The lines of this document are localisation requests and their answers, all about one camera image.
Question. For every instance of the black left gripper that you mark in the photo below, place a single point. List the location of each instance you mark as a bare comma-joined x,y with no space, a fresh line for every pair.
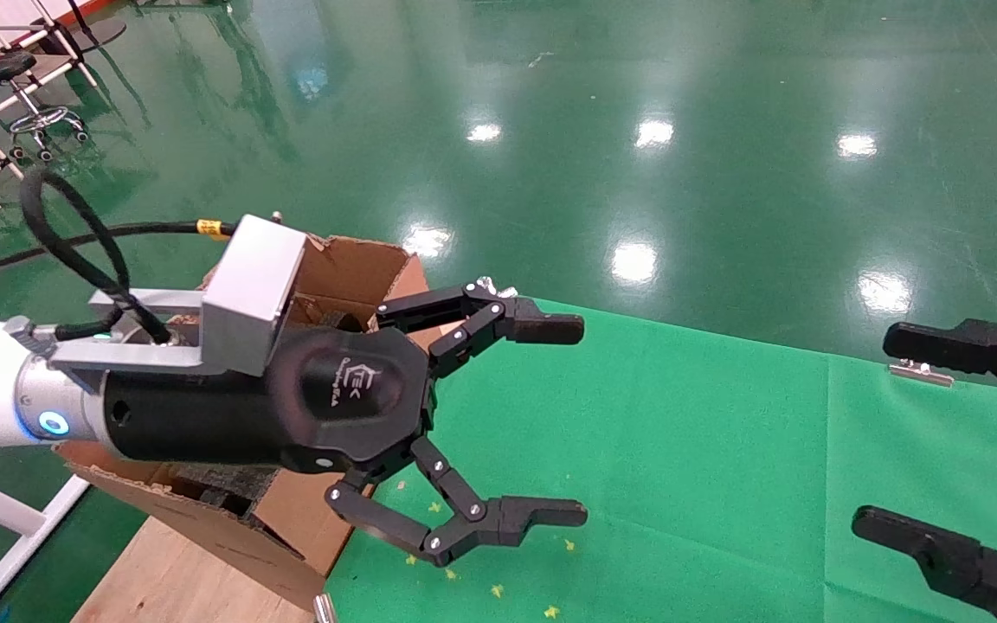
239,415

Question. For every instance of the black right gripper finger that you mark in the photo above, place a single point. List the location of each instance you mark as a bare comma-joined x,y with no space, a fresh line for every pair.
992,350
966,567

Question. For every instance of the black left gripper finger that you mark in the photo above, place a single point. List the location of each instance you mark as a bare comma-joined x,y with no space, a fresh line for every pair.
533,512
546,327

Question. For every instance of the large open torn cardboard carton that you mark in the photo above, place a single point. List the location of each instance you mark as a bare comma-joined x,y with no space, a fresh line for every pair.
343,272

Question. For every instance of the silver metal clip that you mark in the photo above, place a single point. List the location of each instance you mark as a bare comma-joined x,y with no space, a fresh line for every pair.
324,608
921,373
490,284

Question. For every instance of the wooden board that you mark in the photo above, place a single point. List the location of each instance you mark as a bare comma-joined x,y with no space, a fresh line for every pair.
170,580

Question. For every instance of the green table cloth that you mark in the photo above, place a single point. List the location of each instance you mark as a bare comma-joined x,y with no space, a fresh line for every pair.
723,476

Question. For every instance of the dark round stand base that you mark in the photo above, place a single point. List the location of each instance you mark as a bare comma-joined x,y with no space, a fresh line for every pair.
96,35

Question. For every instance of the black stool with chrome base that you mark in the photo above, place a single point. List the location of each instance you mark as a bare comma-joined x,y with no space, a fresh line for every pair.
1,67

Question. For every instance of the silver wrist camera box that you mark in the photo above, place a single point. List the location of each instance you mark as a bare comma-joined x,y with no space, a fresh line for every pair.
247,290

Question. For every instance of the silver camera mounting bracket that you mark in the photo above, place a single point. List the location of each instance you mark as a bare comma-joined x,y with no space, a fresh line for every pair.
131,350

